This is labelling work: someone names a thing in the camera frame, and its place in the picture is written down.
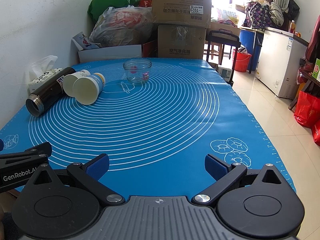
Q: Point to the white open cardboard box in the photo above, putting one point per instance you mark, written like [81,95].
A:
[90,51]

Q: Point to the white paper cup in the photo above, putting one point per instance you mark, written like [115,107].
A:
[70,79]

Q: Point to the red plastic bucket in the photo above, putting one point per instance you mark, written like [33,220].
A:
[242,61]

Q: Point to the black steel thermos flask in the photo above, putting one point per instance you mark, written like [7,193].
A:
[47,94]

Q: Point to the upper brown cardboard box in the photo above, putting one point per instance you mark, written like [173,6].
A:
[195,13]

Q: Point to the black metal chair frame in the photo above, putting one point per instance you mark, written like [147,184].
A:
[223,38]

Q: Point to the tissue pack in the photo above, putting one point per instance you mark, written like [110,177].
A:
[41,71]

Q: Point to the brown cardboard box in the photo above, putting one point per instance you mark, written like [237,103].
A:
[195,13]
[178,41]

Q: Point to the small glass jar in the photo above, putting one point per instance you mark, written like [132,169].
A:
[137,71]

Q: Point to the red shopping bag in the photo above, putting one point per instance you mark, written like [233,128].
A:
[307,109]

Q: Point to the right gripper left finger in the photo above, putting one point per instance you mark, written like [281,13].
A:
[87,177]

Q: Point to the white chest freezer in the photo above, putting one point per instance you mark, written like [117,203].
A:
[279,60]

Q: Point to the lower brown cardboard box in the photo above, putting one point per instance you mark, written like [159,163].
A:
[178,41]

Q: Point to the clear plastic bag with red contents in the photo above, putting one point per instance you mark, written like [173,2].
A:
[123,26]

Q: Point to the blue patterned paper cup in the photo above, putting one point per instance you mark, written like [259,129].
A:
[87,89]

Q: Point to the blue silicone baking mat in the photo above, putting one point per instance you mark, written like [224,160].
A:
[156,134]

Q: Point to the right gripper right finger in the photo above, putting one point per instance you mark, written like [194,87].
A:
[227,176]

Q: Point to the purple patterned bag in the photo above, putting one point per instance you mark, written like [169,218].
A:
[257,16]

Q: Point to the wooden stool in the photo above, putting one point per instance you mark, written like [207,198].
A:
[218,50]

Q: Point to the blue plastic barrel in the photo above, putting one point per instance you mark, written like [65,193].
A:
[252,40]

